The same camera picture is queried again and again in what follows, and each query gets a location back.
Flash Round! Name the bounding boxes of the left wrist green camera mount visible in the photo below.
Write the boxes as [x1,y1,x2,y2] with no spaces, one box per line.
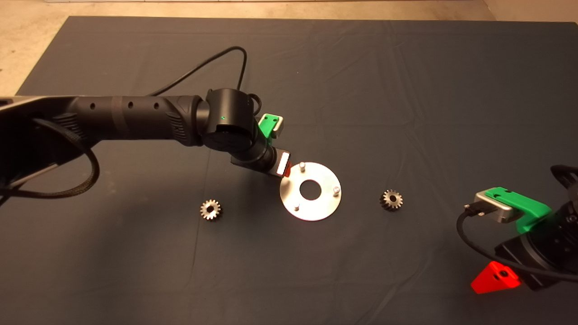
[258,114,278,140]

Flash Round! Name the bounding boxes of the left wrist thin black cable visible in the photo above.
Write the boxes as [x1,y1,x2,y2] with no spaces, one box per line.
[149,46,263,117]

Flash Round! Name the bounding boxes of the small steel planetary gear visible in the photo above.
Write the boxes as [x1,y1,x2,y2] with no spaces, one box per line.
[380,190,404,212]
[200,200,222,221]

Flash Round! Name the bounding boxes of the wrist thin black cable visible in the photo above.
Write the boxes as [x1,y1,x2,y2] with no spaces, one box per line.
[457,203,578,277]
[149,46,263,117]

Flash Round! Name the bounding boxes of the dark grey table cloth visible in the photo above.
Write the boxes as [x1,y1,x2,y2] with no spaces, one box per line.
[0,16,578,325]

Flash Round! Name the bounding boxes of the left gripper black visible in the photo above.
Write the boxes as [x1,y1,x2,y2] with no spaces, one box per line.
[231,148,294,179]

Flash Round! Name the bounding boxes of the round metal carrier plate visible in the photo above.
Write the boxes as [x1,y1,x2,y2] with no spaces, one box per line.
[280,162,342,222]

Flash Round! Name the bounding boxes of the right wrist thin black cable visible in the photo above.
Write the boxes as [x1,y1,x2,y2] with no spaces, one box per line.
[457,203,578,277]

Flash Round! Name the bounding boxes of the right wrist green camera mount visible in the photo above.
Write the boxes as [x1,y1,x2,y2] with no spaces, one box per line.
[491,187,553,234]

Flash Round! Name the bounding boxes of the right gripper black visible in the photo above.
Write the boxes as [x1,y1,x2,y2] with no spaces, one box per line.
[471,236,578,295]

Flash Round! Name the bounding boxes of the wrist green camera mount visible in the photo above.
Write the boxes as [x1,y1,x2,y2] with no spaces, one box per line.
[258,114,278,140]
[491,187,553,234]

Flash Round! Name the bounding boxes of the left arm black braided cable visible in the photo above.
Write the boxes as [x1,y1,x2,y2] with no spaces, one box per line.
[0,117,101,206]

